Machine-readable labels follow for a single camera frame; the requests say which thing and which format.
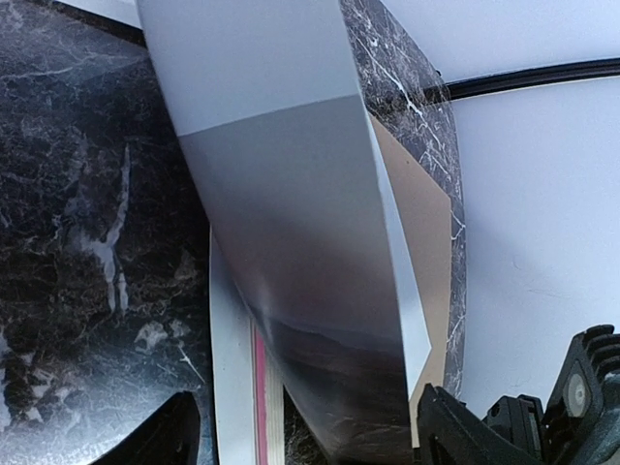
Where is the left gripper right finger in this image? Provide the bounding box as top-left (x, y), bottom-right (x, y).
top-left (417, 384), bottom-right (533, 465)

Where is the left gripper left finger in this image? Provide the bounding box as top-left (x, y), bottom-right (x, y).
top-left (92, 391), bottom-right (201, 465)

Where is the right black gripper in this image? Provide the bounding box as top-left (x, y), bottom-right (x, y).
top-left (483, 325), bottom-right (619, 464)

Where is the pink wooden picture frame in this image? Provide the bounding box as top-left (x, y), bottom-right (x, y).
top-left (251, 323), bottom-right (286, 465)

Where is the white mat board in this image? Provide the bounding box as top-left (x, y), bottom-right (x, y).
top-left (208, 235), bottom-right (257, 465)

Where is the brown backing board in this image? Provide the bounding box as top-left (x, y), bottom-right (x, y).
top-left (370, 117), bottom-right (451, 448)

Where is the canyon photo print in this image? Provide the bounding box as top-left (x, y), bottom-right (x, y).
top-left (137, 1), bottom-right (430, 464)

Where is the right black corner post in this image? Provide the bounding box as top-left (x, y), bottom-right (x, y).
top-left (447, 58), bottom-right (619, 100)

